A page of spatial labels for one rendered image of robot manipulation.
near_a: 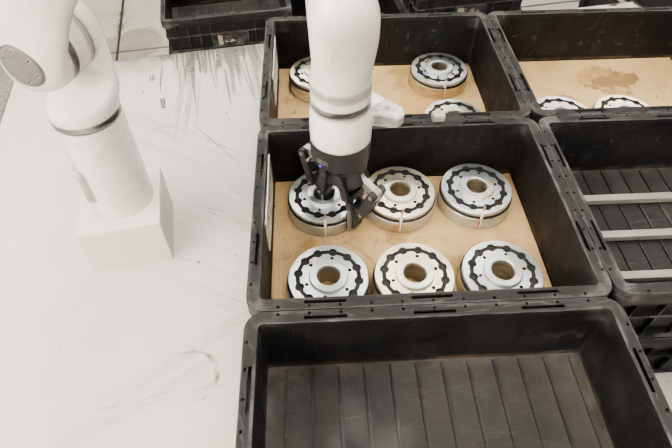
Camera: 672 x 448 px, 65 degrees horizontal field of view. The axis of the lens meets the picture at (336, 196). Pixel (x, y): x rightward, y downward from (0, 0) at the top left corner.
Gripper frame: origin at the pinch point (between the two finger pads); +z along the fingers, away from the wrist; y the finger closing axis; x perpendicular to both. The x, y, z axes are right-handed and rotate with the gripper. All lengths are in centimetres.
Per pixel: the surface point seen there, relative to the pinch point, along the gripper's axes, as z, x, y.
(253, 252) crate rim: -7.7, -16.4, 1.3
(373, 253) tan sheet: 2.4, -1.3, 7.3
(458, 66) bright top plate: -0.5, 40.1, -6.8
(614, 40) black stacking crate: -2, 66, 11
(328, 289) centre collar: -1.4, -11.4, 8.3
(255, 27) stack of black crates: 31, 58, -88
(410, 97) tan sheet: 2.4, 29.9, -9.8
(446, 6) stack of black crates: 32, 110, -51
